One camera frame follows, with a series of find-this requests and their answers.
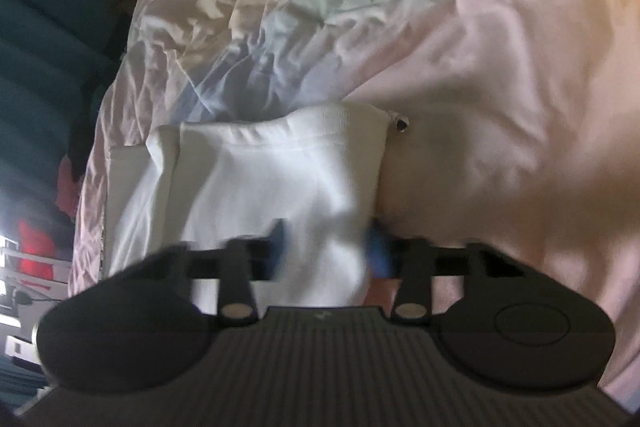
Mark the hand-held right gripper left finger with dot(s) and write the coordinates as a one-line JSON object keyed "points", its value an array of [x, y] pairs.
{"points": [[278, 249]]}

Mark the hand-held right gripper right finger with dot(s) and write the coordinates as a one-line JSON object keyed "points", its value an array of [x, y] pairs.
{"points": [[379, 257]]}

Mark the cream white pants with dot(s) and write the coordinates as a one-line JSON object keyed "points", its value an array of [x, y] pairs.
{"points": [[250, 187]]}

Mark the pile of dark clothes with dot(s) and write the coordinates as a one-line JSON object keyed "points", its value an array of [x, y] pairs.
{"points": [[95, 117]]}

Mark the pale pink bed blanket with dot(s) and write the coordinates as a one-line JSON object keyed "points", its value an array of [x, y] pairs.
{"points": [[450, 57]]}

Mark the crumpled pink garment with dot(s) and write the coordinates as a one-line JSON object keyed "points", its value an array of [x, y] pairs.
{"points": [[67, 192]]}

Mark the red cloth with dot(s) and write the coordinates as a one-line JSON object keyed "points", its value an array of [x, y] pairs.
{"points": [[36, 247]]}

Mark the white flat panel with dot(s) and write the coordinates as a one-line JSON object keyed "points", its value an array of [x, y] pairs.
{"points": [[20, 347]]}

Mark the wide blue curtain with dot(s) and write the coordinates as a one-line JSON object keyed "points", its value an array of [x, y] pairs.
{"points": [[50, 17]]}

